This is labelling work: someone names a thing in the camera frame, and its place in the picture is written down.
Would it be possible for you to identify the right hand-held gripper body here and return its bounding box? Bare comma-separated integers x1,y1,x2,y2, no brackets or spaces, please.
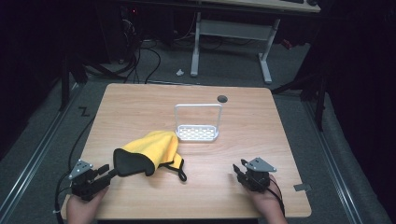
236,157,277,193

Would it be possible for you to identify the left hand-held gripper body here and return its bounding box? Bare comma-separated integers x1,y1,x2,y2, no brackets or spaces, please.
68,159,108,202

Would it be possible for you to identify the yellow cloth with black edge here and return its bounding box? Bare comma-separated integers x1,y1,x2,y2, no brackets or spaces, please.
112,130,189,183

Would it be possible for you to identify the white towel rack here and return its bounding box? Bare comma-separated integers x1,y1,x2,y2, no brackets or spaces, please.
173,103,224,143

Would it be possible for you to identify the person's left hand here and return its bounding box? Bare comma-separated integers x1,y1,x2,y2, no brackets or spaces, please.
65,186,110,224

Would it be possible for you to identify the person's right hand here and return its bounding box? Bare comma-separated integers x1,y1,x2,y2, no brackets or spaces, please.
247,175,288,224

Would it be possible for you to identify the black metal stand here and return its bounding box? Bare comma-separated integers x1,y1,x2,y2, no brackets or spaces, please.
271,66,328,133
58,52,90,112

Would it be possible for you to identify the white-framed desk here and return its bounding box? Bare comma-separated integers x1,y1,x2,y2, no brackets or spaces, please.
190,0,322,86

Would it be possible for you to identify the black computer tower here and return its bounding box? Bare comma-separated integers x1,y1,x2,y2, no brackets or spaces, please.
96,4,141,64

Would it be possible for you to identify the left hand-held gripper cable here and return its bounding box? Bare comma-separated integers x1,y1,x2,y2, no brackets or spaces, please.
53,169,75,224

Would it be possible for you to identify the hand-held gripper cable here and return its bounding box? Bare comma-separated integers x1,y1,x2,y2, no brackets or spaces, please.
53,169,75,224
266,186,286,217

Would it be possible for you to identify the right hand-held gripper cable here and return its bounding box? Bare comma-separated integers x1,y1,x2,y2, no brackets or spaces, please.
266,186,286,217

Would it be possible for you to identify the black floor cable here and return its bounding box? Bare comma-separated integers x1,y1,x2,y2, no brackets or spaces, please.
67,117,96,172

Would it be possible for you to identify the metal floor rail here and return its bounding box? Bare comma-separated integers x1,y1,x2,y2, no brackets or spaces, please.
0,82,83,218
302,98,358,224

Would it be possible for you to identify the bundle of black floor cables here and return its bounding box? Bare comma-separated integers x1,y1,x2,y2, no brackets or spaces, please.
83,36,163,85

